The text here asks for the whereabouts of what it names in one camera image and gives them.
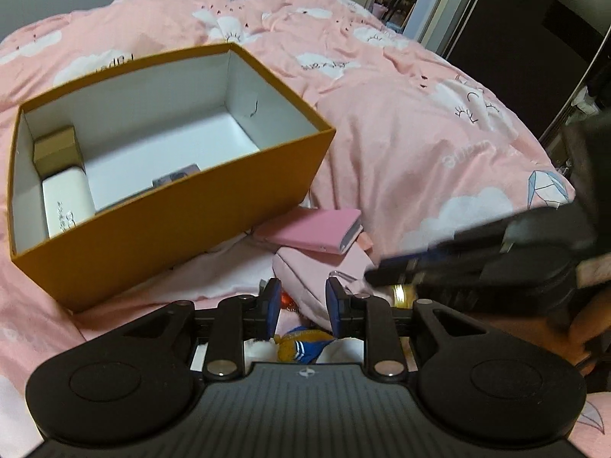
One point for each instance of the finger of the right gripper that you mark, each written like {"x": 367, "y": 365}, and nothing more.
{"x": 410, "y": 263}

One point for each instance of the white rectangular box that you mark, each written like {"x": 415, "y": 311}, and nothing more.
{"x": 67, "y": 199}

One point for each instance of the pink cloud-print duvet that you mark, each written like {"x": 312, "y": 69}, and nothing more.
{"x": 421, "y": 149}

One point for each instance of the orange cardboard box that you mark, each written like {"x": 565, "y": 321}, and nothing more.
{"x": 257, "y": 143}

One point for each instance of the pink notebook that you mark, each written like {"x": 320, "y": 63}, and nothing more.
{"x": 328, "y": 231}

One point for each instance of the small gold box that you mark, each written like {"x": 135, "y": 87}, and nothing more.
{"x": 56, "y": 152}

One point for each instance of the person's right hand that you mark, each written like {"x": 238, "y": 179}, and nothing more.
{"x": 570, "y": 344}

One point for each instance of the light pink pouch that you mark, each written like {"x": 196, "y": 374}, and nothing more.
{"x": 304, "y": 274}

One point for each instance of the brown sailor plush toy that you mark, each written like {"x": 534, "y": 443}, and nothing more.
{"x": 302, "y": 345}

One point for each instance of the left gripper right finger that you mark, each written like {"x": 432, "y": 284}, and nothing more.
{"x": 338, "y": 307}

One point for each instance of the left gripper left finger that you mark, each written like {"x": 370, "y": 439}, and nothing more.
{"x": 269, "y": 305}

